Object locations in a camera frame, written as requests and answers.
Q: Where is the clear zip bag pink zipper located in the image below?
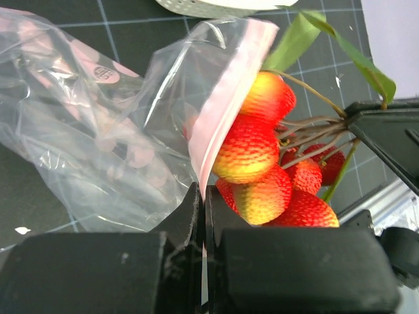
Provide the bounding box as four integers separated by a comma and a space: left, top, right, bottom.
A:
1, 8, 278, 232

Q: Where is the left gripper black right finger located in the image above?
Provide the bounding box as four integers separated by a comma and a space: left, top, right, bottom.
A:
205, 186, 401, 313

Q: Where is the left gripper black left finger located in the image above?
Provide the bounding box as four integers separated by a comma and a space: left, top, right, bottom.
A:
1, 184, 200, 313

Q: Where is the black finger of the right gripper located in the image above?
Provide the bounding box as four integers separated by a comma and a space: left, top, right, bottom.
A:
344, 101, 418, 194

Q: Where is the red lychee bunch with leaves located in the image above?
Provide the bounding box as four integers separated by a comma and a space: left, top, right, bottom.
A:
212, 10, 396, 228

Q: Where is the white perforated plastic basket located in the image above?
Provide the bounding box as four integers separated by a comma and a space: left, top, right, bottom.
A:
156, 0, 298, 18

